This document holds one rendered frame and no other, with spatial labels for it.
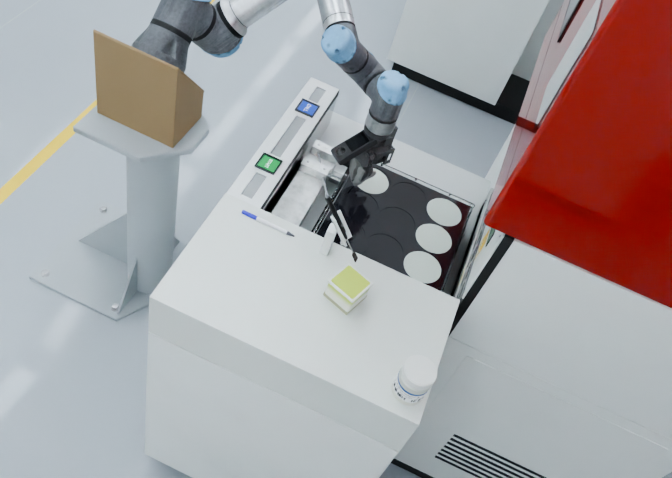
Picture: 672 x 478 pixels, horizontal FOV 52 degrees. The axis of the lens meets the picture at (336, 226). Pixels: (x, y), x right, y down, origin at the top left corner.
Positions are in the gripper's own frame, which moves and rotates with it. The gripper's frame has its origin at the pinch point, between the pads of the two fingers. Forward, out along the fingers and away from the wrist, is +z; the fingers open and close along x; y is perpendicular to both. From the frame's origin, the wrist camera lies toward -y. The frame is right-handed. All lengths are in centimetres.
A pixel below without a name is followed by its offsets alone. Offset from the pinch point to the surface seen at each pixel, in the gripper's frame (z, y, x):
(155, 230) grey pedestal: 52, -38, 41
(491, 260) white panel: -22, 1, -46
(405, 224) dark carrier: 1.9, 7.0, -16.8
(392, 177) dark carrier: 1.8, 13.3, -1.2
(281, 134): -4.3, -12.8, 19.0
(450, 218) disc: 1.8, 20.5, -19.9
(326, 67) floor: 92, 98, 139
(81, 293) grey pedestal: 90, -61, 51
